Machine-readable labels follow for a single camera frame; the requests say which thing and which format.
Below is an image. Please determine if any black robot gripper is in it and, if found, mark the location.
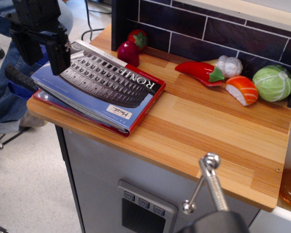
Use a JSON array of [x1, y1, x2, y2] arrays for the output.
[[6, 0, 70, 76]]

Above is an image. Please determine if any Rome spiral-bound book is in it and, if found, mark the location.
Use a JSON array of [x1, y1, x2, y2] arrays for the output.
[[32, 40, 166, 137]]

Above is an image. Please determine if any blue black bar clamp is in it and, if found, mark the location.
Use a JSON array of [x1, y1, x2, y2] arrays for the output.
[[5, 65, 38, 100]]

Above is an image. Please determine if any person leg in jeans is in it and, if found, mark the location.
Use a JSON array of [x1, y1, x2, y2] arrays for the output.
[[0, 0, 74, 134]]

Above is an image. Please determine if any beige shoe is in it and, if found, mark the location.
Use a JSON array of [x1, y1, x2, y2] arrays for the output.
[[19, 112, 48, 128]]

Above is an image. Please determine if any dark red toy onion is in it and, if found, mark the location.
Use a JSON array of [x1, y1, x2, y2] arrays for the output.
[[117, 40, 140, 67]]

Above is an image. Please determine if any black vertical panel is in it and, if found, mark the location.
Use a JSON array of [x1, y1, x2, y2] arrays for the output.
[[111, 0, 139, 51]]

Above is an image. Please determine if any red toy strawberry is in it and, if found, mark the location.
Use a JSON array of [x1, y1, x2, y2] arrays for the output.
[[128, 29, 148, 51]]

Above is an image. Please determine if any grey toy oven cabinet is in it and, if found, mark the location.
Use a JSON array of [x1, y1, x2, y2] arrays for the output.
[[56, 126, 259, 233]]

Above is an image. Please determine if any red toy chili pepper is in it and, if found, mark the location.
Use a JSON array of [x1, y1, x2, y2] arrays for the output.
[[175, 62, 225, 87]]

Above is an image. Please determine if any white toy garlic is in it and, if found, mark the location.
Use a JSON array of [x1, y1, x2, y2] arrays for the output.
[[217, 55, 243, 78]]

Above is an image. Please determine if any salmon sushi toy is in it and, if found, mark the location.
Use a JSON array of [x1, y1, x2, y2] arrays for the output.
[[225, 75, 259, 106]]

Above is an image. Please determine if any green toy cabbage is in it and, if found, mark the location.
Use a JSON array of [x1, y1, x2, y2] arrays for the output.
[[252, 65, 291, 102]]

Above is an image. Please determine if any black cable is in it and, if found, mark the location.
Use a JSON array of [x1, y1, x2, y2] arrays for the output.
[[81, 0, 112, 42]]

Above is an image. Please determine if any metal clamp screw handle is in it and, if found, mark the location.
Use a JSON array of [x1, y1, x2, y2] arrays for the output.
[[182, 152, 230, 215]]

